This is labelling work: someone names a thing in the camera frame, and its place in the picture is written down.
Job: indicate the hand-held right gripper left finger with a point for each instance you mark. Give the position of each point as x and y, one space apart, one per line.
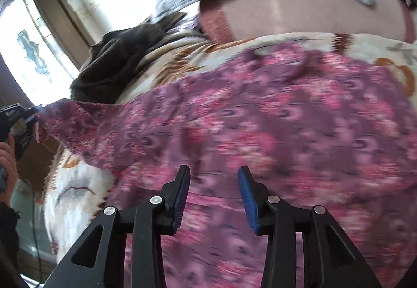
182 197

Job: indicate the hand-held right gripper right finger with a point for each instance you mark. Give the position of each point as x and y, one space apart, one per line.
249 200

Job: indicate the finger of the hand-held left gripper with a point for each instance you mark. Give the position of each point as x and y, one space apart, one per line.
34 111

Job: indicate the pink floral garment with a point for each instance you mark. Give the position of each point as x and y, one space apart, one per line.
260 118

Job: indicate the person's left forearm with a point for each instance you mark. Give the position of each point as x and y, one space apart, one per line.
8 232

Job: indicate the person's left hand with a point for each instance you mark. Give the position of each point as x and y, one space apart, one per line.
7 157

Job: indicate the window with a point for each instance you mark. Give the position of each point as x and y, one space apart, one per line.
35 47

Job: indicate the dark brown cloth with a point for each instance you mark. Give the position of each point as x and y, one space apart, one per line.
114 60

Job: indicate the cream leaf-print blanket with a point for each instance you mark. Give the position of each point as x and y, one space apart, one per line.
182 60

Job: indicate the pink bed sheet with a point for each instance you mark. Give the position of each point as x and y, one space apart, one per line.
293 14

